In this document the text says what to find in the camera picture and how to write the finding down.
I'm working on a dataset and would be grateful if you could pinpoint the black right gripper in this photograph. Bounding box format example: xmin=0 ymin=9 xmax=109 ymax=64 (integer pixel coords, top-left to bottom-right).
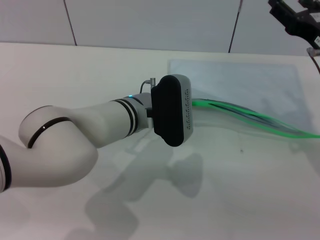
xmin=267 ymin=0 xmax=320 ymax=49

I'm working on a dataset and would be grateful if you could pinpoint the translucent green zipper document bag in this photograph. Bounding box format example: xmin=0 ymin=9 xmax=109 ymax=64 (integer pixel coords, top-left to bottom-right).
xmin=166 ymin=58 xmax=320 ymax=140

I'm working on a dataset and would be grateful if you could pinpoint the right wrist dark cable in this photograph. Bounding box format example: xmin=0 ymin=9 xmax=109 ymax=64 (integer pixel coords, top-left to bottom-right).
xmin=306 ymin=46 xmax=320 ymax=75

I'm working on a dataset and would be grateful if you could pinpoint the left grey black wrist camera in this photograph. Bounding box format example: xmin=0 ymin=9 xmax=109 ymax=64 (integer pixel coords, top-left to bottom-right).
xmin=150 ymin=74 xmax=194 ymax=148

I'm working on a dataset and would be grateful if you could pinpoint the left wrist grey cable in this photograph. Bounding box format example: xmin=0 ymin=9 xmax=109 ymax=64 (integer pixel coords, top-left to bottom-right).
xmin=139 ymin=77 xmax=158 ymax=94

